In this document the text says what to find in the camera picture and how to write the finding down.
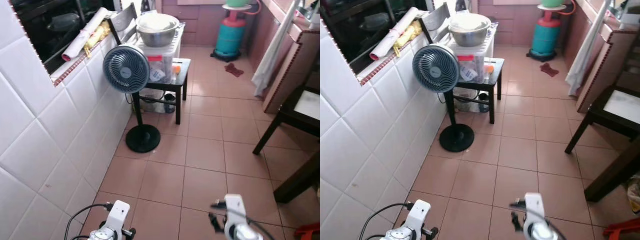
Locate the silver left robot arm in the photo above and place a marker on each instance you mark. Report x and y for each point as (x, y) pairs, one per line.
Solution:
(406, 235)
(102, 235)

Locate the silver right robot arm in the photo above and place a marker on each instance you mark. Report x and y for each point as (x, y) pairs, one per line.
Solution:
(243, 233)
(543, 232)

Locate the dark wooden furniture leg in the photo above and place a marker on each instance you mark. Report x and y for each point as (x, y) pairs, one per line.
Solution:
(612, 175)
(297, 180)

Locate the red plastic object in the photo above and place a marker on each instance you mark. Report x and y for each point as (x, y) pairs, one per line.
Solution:
(309, 231)
(622, 230)

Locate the yellow plastic bag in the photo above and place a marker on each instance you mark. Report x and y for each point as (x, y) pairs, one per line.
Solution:
(634, 196)

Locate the clear container under table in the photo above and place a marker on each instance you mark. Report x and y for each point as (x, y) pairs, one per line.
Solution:
(157, 102)
(470, 102)

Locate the black table with white top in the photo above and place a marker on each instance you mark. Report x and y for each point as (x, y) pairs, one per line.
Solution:
(295, 120)
(600, 120)

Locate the small black side table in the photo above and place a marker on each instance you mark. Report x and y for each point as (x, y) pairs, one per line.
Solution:
(179, 87)
(492, 87)

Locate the dark red floor rag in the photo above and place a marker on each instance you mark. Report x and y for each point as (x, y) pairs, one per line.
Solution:
(234, 70)
(549, 70)

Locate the small orange object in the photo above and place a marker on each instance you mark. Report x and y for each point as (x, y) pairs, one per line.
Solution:
(176, 68)
(489, 68)

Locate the clear plastic storage box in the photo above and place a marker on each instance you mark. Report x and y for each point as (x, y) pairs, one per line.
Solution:
(161, 65)
(472, 65)

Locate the white hanging cloth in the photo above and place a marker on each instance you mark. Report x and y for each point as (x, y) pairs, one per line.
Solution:
(270, 65)
(585, 62)

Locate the pink tiled kitchen counter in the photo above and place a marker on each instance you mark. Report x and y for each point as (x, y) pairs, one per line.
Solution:
(600, 65)
(292, 65)

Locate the teal red gas cylinder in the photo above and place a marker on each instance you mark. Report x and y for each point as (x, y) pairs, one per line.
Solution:
(545, 39)
(230, 40)

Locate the steel mixing bowl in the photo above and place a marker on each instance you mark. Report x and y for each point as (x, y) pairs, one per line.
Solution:
(470, 30)
(157, 30)

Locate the yellow plastic bundle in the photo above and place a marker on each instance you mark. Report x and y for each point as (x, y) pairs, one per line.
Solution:
(97, 36)
(407, 35)

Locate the pink wooden cabinet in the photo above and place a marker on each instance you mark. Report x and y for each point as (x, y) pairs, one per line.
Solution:
(510, 22)
(197, 22)

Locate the rolled white paper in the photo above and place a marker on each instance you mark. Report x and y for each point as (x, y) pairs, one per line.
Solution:
(85, 35)
(395, 34)

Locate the grey black folding chair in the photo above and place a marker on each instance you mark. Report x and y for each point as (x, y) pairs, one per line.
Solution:
(124, 17)
(435, 17)

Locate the green bowl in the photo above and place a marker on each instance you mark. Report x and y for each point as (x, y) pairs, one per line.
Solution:
(550, 2)
(235, 2)

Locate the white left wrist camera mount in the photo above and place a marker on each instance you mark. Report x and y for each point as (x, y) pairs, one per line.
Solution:
(117, 212)
(419, 212)

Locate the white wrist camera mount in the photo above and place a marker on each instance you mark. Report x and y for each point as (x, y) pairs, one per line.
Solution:
(419, 212)
(534, 205)
(235, 207)
(117, 212)

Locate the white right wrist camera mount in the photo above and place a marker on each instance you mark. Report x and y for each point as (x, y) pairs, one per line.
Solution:
(235, 207)
(534, 205)

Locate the grey black pedestal fan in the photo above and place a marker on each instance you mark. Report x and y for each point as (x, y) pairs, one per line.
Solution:
(435, 68)
(126, 68)

